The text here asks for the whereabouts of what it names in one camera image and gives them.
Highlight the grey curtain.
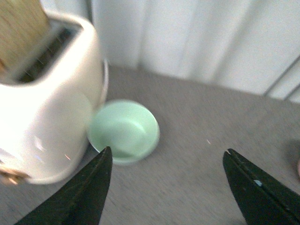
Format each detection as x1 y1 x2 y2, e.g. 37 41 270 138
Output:
42 0 300 103

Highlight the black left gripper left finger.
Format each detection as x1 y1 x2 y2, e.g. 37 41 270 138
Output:
17 147 113 225

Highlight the green bowl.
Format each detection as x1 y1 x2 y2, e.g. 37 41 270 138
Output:
87 99 160 165

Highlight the cream white toaster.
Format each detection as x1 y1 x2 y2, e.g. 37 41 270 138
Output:
0 11 109 185

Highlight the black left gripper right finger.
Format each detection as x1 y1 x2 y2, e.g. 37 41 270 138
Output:
223 149 300 225

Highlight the toast bread slice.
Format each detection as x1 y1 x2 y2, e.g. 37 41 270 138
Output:
0 0 50 73

